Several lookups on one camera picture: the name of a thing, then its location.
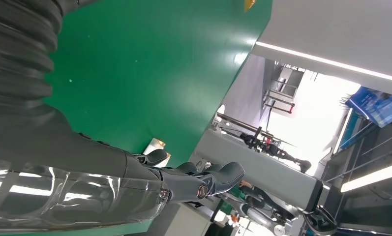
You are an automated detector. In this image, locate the white tube bottle orange cap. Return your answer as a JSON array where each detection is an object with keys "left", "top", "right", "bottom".
[
  {"left": 156, "top": 152, "right": 172, "bottom": 168},
  {"left": 142, "top": 138, "right": 167, "bottom": 156}
]

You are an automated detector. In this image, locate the white grey column machine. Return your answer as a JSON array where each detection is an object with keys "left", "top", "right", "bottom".
[{"left": 195, "top": 129, "right": 338, "bottom": 235}]

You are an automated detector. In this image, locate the black background robot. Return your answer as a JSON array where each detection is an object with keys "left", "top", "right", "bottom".
[{"left": 240, "top": 126, "right": 312, "bottom": 174}]

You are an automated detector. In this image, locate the long ceiling light panel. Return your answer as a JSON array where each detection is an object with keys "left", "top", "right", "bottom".
[{"left": 340, "top": 161, "right": 392, "bottom": 193}]

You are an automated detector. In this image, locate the blue wall sign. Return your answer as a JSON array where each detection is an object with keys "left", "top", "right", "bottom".
[{"left": 345, "top": 86, "right": 392, "bottom": 129}]

